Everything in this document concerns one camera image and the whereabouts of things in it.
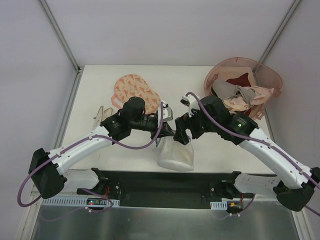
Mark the pink bra in tub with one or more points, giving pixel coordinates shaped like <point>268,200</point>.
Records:
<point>263,94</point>

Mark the left controller board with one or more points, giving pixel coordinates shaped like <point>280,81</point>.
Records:
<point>71,201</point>

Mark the left aluminium frame post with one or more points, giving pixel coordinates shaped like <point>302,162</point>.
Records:
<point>59,34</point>

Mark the right controller board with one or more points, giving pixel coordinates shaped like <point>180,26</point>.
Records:
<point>225,205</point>

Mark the aluminium frame post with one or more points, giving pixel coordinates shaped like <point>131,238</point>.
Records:
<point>59,34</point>
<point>289,14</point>

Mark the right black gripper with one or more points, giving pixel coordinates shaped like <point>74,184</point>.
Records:
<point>184,125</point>

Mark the dark red garment in tub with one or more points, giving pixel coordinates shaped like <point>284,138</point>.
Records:
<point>242,81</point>

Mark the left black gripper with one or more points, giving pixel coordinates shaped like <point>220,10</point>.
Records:
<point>158,131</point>

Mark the right aluminium frame post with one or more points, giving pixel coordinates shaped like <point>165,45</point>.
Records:
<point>289,14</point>

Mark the grey bra in tub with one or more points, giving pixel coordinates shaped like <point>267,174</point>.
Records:
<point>227,91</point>

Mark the small beige mesh bag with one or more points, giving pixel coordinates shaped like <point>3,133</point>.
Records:
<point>102,114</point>

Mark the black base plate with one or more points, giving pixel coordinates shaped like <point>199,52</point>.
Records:
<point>177,190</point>

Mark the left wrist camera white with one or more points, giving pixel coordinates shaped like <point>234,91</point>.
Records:
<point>167,112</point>

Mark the pink translucent plastic tub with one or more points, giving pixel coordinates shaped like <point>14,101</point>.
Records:
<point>258,74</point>

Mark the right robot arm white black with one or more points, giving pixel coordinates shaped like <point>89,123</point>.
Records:
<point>293,184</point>

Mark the floral pink laundry pouch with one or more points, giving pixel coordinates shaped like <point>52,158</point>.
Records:
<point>133,85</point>

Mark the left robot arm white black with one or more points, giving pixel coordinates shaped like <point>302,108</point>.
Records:
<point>51,171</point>

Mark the controller board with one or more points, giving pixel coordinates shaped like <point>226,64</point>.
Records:
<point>225,205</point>
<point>71,201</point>

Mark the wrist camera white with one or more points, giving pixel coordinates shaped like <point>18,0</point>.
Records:
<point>191,102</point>
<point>167,112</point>

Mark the white mesh laundry bag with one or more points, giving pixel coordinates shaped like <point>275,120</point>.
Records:
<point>173,155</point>

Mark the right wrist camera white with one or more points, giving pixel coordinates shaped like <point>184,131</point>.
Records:
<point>191,102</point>

